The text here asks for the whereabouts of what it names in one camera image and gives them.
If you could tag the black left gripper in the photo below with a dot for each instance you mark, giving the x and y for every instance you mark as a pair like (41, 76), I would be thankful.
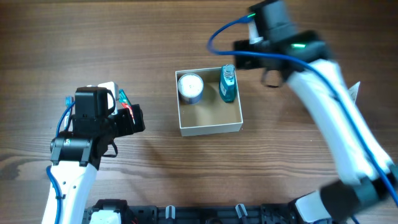
(131, 117)

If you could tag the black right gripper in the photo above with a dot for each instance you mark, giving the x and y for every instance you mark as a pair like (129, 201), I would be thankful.
(245, 55)

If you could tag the Colgate toothpaste tube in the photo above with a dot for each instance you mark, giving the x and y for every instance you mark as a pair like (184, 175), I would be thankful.
(124, 101)

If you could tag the cotton swab round container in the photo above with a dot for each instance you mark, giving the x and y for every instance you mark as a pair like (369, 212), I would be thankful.
(190, 88)

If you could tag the blue mouthwash bottle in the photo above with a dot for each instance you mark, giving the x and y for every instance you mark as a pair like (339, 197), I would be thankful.
(227, 86)

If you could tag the white patterned tube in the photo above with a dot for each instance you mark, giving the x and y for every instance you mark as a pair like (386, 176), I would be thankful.
(353, 91)

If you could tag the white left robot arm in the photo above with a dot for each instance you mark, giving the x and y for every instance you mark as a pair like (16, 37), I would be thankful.
(75, 161)

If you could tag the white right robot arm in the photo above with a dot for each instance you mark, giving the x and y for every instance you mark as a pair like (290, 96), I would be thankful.
(367, 174)

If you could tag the white cardboard box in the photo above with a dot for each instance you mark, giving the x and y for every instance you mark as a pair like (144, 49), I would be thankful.
(211, 115)

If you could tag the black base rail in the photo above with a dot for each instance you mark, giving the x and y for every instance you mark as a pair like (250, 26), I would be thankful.
(262, 214)

